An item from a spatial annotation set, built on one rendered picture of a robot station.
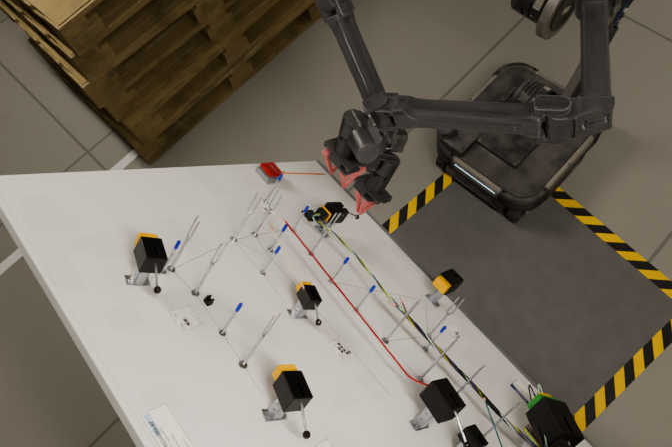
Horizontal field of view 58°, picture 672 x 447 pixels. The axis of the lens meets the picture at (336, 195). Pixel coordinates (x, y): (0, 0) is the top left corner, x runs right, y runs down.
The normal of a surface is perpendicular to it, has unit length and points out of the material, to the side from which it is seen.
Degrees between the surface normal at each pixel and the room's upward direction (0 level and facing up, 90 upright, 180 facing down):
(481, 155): 0
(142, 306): 49
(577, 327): 0
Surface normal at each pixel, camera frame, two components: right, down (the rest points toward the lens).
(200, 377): 0.50, -0.75
